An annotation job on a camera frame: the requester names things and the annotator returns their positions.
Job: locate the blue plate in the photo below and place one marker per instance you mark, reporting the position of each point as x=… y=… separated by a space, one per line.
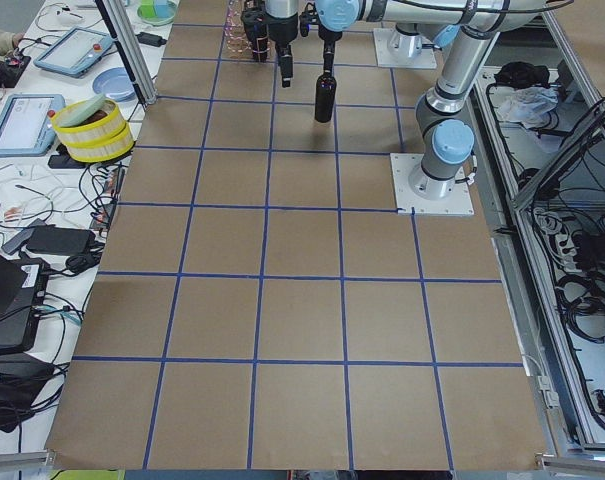
x=114 y=84

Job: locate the green bowl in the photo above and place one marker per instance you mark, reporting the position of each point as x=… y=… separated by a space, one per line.
x=157 y=12

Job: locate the blue teach pendant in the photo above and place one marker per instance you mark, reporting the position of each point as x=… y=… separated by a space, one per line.
x=25 y=126
x=76 y=52

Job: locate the crumpled white cloth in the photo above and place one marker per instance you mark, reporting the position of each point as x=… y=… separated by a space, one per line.
x=530 y=107

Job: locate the black laptop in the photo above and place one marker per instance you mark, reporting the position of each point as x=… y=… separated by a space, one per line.
x=23 y=284

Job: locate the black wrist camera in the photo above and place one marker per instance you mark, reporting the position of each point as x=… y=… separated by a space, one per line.
x=253 y=12

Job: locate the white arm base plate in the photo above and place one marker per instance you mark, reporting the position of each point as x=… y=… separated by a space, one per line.
x=399 y=50
x=418 y=194

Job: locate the aluminium frame post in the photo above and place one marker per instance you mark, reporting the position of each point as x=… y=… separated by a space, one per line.
x=116 y=19

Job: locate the black power brick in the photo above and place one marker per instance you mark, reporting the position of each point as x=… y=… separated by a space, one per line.
x=59 y=241

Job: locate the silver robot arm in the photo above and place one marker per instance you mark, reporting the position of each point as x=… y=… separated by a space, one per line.
x=281 y=8
x=448 y=141

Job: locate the blue teach pendant near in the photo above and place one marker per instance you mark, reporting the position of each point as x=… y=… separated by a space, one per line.
x=25 y=126

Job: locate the dark glass wine bottle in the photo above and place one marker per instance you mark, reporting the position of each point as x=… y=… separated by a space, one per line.
x=326 y=87

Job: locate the yellow bamboo steamer basket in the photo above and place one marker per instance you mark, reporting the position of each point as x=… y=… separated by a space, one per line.
x=93 y=130

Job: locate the copper wire wine rack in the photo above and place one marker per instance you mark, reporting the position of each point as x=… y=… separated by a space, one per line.
x=237 y=36

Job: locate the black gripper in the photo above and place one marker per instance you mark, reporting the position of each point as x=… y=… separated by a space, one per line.
x=283 y=32
x=328 y=36

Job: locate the blue teach pendant far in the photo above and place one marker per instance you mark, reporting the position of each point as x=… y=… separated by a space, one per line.
x=76 y=52

